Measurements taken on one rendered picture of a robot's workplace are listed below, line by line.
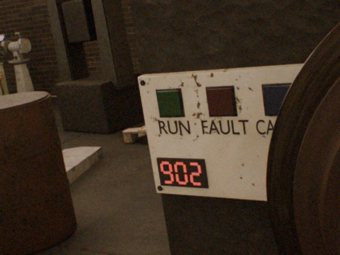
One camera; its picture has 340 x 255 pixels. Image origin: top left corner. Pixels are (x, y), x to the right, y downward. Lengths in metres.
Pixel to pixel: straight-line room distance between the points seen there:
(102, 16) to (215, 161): 5.12
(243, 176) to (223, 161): 0.03
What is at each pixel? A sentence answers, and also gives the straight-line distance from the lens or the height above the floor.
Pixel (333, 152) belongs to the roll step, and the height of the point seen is 1.19.
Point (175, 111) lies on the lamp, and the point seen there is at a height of 1.19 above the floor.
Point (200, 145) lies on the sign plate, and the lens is 0.76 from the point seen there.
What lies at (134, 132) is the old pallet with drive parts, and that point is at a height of 0.11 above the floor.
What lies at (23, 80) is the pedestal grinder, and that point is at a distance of 9.14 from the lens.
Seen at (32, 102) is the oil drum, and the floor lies 0.87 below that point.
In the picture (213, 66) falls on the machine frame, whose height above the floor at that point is 1.24.
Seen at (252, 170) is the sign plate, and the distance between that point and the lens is 0.74.
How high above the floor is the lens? 1.35
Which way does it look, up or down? 14 degrees down
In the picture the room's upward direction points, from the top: 9 degrees counter-clockwise
